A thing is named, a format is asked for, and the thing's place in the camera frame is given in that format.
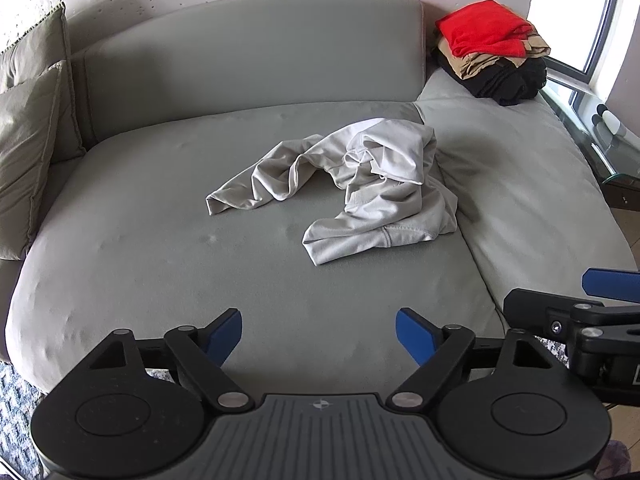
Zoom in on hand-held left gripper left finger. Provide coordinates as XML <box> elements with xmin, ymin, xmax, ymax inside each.
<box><xmin>90</xmin><ymin>308</ymin><xmax>251</xmax><ymax>412</ymax></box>

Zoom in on white cylindrical object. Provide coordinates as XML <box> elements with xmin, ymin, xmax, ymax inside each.
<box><xmin>592</xmin><ymin>105</ymin><xmax>629</xmax><ymax>137</ymax></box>

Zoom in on glass side table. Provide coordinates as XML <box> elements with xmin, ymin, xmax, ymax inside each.
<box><xmin>540</xmin><ymin>80</ymin><xmax>640</xmax><ymax>207</ymax></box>

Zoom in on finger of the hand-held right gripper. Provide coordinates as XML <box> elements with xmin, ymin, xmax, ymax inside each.
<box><xmin>502</xmin><ymin>287</ymin><xmax>640</xmax><ymax>346</ymax></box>
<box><xmin>581</xmin><ymin>268</ymin><xmax>640</xmax><ymax>297</ymax></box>

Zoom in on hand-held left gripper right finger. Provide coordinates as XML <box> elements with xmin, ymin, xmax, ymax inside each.
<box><xmin>386</xmin><ymin>308</ymin><xmax>556</xmax><ymax>413</ymax></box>

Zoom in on light grey pants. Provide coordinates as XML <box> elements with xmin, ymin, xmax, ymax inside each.
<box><xmin>204</xmin><ymin>117</ymin><xmax>458</xmax><ymax>267</ymax></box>

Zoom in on grey sofa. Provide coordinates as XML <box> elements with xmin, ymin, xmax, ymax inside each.
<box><xmin>0</xmin><ymin>0</ymin><xmax>632</xmax><ymax>396</ymax></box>

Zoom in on blue white patterned rug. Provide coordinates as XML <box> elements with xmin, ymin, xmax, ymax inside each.
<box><xmin>0</xmin><ymin>360</ymin><xmax>51</xmax><ymax>480</ymax></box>

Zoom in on folded black garment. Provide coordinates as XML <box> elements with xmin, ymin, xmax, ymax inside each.
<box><xmin>440</xmin><ymin>57</ymin><xmax>548</xmax><ymax>107</ymax></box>

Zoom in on folded red garment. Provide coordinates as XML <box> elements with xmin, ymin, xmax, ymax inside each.
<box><xmin>435</xmin><ymin>0</ymin><xmax>537</xmax><ymax>59</ymax></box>

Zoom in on folded tan garment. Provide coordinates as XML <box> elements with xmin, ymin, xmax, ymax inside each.
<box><xmin>437</xmin><ymin>30</ymin><xmax>552</xmax><ymax>81</ymax></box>

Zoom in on window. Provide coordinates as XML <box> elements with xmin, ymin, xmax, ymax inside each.
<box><xmin>527</xmin><ymin>0</ymin><xmax>640</xmax><ymax>102</ymax></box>

